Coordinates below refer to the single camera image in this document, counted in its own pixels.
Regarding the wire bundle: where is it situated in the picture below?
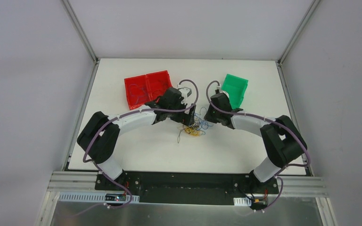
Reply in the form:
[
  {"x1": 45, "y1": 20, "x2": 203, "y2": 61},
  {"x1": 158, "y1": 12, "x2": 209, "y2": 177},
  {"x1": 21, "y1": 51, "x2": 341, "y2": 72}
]
[{"x1": 177, "y1": 106, "x2": 214, "y2": 144}]

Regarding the black wire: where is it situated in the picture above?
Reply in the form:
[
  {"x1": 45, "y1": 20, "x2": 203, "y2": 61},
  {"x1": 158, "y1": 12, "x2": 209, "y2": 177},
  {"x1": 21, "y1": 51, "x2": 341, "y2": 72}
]
[{"x1": 151, "y1": 78, "x2": 171, "y2": 96}]

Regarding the blue wire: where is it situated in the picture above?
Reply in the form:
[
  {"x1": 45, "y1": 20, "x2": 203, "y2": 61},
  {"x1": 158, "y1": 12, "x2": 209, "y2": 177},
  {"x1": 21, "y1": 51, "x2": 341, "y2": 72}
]
[{"x1": 128, "y1": 83, "x2": 150, "y2": 106}]

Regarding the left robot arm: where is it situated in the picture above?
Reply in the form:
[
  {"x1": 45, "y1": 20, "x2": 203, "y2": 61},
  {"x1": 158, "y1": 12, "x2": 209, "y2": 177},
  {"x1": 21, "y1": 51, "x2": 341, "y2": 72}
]
[{"x1": 76, "y1": 87, "x2": 196, "y2": 191}]

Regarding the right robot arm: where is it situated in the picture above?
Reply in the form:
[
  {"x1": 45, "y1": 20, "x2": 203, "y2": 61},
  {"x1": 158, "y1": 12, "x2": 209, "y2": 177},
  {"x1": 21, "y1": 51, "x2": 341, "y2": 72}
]
[{"x1": 205, "y1": 92, "x2": 307, "y2": 193}]

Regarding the green bin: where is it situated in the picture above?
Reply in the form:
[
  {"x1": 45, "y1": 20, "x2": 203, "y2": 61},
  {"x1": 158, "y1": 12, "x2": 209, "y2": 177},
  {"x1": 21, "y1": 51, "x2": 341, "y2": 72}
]
[{"x1": 222, "y1": 74, "x2": 248, "y2": 109}]

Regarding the red double bin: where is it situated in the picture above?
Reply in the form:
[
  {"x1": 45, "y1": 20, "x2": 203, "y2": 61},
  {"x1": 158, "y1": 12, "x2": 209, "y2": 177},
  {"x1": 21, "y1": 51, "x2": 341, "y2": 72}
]
[{"x1": 124, "y1": 70, "x2": 172, "y2": 110}]

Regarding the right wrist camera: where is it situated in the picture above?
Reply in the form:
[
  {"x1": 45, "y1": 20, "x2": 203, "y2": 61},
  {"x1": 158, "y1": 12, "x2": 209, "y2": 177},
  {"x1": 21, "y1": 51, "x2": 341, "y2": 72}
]
[{"x1": 215, "y1": 86, "x2": 230, "y2": 98}]

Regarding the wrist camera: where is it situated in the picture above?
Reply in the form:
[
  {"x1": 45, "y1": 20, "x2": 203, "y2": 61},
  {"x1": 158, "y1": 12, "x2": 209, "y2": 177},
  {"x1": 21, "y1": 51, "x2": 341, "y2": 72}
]
[
  {"x1": 177, "y1": 84, "x2": 192, "y2": 104},
  {"x1": 215, "y1": 86, "x2": 230, "y2": 98}
]

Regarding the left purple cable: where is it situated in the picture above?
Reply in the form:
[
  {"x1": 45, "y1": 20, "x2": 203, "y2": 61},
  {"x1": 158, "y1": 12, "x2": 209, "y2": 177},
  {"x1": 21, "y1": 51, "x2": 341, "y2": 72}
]
[{"x1": 82, "y1": 79, "x2": 200, "y2": 209}]

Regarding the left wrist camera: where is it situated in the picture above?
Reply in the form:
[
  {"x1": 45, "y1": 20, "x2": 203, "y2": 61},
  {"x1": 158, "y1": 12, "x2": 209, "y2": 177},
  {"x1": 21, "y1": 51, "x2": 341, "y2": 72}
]
[{"x1": 177, "y1": 84, "x2": 192, "y2": 104}]

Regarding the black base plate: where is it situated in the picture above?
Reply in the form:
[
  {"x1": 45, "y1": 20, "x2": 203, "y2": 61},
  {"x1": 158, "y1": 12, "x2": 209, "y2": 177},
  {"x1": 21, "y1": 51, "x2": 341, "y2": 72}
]
[{"x1": 95, "y1": 171, "x2": 279, "y2": 205}]

